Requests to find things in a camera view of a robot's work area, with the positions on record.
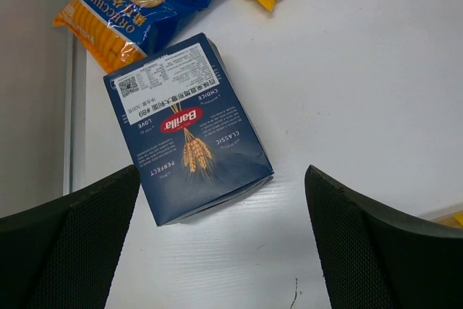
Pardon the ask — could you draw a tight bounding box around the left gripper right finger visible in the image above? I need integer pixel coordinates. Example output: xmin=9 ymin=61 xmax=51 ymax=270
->
xmin=305 ymin=166 xmax=462 ymax=308

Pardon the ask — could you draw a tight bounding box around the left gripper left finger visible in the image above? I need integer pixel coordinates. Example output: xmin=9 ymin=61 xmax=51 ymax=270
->
xmin=1 ymin=165 xmax=140 ymax=308

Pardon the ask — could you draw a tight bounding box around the blue orecchiette pasta bag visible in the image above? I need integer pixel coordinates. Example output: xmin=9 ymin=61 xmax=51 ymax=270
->
xmin=53 ymin=0 xmax=212 ymax=72

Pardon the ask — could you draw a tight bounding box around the yellow spaghetti pack near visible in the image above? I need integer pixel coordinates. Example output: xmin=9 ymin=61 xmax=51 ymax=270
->
xmin=433 ymin=211 xmax=463 ymax=229

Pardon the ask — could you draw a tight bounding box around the dark blue Barilla box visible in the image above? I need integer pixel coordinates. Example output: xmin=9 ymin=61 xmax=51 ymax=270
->
xmin=103 ymin=33 xmax=274 ymax=226

